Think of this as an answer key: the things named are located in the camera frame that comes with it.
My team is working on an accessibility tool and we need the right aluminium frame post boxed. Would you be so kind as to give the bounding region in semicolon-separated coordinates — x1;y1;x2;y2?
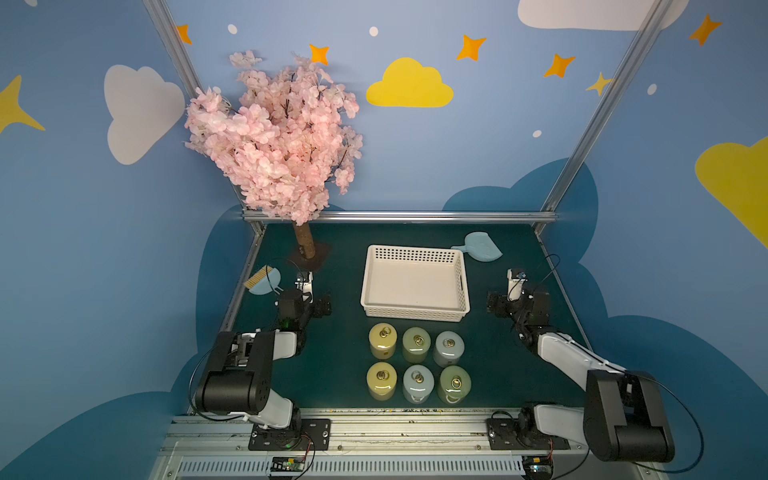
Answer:
534;0;675;238

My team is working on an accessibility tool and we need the teal dustpan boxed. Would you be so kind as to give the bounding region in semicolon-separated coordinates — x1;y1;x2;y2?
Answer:
452;231;503;263

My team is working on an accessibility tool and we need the aluminium front rail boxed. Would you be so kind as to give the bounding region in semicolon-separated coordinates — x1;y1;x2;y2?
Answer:
150;408;667;479

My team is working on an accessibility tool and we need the yellow tea canister back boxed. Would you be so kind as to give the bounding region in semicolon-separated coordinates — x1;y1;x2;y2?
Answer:
368;322;398;360

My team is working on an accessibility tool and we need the right controller board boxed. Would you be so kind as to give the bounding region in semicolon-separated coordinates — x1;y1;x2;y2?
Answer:
522;456;553;480

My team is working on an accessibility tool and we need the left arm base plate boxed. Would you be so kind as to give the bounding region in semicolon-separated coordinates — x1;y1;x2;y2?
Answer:
248;418;332;451

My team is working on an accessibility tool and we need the pink cherry blossom tree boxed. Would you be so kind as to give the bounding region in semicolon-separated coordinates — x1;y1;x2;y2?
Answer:
185;50;363;262

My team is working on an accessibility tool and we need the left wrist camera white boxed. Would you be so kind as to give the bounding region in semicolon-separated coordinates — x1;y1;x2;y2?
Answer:
295;271;313;301

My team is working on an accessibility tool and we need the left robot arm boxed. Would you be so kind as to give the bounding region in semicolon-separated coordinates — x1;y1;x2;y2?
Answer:
188;288;332;434

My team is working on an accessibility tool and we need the green tea canister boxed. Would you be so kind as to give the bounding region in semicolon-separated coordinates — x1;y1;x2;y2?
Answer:
437;365;472;405
402;327;431;364

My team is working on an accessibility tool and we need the green tea canister back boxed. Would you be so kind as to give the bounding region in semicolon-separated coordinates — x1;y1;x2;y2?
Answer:
402;327;431;364

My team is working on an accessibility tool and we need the teal hand brush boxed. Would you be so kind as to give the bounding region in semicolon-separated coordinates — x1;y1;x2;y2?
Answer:
244;265;282;296

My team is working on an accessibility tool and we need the white perforated plastic basket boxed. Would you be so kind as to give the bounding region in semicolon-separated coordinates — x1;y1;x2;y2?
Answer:
360;245;470;322

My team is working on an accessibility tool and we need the grey-blue tea canister back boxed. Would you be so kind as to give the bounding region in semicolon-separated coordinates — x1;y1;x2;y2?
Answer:
433;331;465;368

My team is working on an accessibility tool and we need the olive yellow tea canister front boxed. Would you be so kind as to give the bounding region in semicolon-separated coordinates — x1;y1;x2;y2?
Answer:
366;362;398;401

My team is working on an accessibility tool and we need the controller board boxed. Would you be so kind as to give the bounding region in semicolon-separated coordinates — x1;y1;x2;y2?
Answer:
522;456;553;480
269;456;307;476

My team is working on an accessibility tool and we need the dark metal tree base plate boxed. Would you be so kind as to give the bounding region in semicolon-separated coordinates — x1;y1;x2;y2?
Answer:
288;241;331;271

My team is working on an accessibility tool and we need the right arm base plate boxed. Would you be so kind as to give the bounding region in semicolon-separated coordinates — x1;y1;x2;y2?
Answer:
485;416;570;451

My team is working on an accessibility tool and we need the aluminium frame post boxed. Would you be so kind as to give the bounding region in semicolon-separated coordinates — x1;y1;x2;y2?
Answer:
534;0;675;238
142;0;265;238

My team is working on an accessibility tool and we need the back aluminium frame bar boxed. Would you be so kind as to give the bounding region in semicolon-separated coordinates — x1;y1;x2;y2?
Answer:
315;211;557;224

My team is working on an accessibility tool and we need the left aluminium frame post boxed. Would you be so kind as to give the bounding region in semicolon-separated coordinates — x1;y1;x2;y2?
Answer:
142;0;265;238

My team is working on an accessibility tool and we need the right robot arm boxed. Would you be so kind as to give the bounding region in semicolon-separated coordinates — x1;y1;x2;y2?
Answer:
487;292;676;463

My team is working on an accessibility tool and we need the pale blue tea canister front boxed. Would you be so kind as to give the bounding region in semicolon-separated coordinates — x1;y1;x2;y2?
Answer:
403;364;435;404

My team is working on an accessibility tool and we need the left controller board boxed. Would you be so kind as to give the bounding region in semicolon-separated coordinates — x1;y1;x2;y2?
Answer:
269;456;307;476

